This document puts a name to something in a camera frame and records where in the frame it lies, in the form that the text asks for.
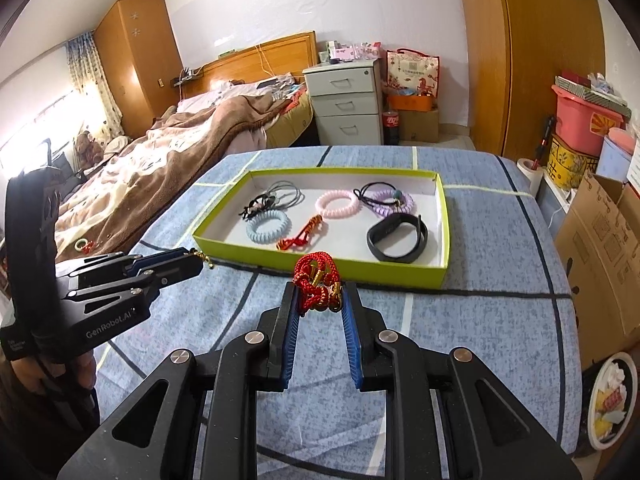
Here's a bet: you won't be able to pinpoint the blue patterned tablecloth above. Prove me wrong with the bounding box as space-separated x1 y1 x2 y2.
96 146 582 479

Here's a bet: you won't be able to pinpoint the open cardboard box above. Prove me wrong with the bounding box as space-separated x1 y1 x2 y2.
554 172 640 368

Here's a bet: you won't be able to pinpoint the brown cardboard box floor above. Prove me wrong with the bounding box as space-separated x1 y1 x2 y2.
399 108 439 143

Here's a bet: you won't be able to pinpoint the purple spiral hair tie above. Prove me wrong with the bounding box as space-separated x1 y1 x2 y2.
368 187 417 219

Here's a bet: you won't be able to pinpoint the floral curtain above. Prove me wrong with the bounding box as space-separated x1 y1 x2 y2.
65 32 124 146

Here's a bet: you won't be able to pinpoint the red gold cord bracelet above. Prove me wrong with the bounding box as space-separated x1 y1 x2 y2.
290 250 346 317

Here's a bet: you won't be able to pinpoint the grey elastic hair ties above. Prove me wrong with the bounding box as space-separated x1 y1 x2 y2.
264 180 306 212

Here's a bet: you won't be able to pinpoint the orange box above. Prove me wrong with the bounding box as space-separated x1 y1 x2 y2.
387 94 434 113

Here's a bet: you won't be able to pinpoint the black hair tie pink bead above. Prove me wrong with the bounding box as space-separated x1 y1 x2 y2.
239 193 276 221

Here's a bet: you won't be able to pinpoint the wooden bed headboard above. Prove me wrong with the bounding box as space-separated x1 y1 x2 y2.
179 30 318 100

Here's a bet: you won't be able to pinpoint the white paper roll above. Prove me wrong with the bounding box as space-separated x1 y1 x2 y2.
516 158 544 198

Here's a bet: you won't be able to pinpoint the corner wooden cabinet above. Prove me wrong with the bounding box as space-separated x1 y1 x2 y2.
93 0 182 139

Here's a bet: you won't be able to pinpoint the red white gift bag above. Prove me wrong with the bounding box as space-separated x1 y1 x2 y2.
386 48 440 98

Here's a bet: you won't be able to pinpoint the black wrist band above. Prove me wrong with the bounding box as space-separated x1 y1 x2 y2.
367 212 428 264

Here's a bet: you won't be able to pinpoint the pink spiral hair tie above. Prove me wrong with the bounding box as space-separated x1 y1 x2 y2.
313 187 362 221

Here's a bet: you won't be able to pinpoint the green shallow cardboard tray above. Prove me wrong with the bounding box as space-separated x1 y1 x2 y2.
193 167 451 289

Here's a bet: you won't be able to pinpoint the white trash bowl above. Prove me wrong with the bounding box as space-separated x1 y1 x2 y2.
586 352 639 451

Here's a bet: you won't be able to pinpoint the pink plastic bin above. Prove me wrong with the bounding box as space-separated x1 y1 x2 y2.
551 84 623 156

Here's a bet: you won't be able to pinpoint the cola bottle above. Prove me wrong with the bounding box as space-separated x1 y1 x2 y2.
382 110 399 145

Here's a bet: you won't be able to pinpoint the person left hand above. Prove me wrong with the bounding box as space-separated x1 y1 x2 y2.
10 351 96 393

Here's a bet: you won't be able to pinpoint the grey three drawer nightstand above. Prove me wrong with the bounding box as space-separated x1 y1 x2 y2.
303 60 384 145

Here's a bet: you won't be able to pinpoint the blue spiral hair tie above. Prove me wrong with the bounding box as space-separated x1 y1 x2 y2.
244 208 292 246

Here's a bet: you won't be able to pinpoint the yellow patterned tin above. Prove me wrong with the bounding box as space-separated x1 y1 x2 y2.
547 134 599 191

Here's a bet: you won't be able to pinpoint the brown blanket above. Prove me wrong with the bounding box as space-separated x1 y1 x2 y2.
55 93 291 262

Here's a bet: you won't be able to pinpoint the black cord teal bead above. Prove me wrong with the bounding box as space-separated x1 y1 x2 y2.
352 181 406 208

